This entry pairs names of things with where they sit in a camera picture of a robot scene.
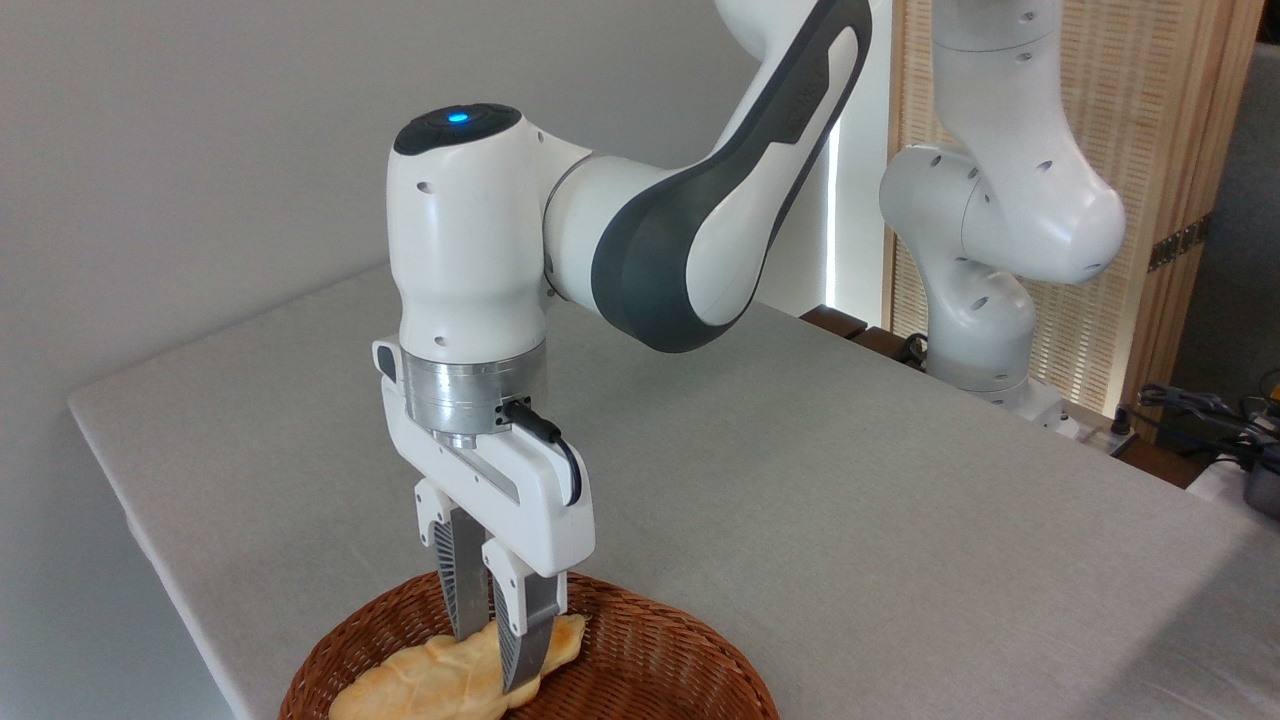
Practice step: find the brown wicker basket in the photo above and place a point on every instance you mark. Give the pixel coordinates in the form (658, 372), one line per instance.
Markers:
(650, 660)

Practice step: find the grey tablecloth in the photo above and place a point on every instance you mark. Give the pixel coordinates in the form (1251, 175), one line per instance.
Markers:
(850, 500)

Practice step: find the white power strip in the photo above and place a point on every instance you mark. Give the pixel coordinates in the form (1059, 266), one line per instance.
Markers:
(1095, 430)

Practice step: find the dark wooden bench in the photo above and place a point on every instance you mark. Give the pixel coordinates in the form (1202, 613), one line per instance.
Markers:
(835, 322)

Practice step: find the bamboo folding screen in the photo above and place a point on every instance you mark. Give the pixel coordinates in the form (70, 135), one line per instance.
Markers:
(1170, 120)

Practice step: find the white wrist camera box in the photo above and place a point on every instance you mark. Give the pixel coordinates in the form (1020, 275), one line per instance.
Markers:
(386, 362)

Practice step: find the braided golden bread loaf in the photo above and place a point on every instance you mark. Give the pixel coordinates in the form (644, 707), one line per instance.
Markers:
(430, 680)

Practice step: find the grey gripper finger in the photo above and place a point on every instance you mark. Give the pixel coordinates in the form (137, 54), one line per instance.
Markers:
(520, 640)
(462, 580)

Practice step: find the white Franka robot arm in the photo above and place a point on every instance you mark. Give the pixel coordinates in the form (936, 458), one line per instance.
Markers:
(470, 250)

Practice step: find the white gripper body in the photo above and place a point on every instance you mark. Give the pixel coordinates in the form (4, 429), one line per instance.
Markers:
(550, 520)

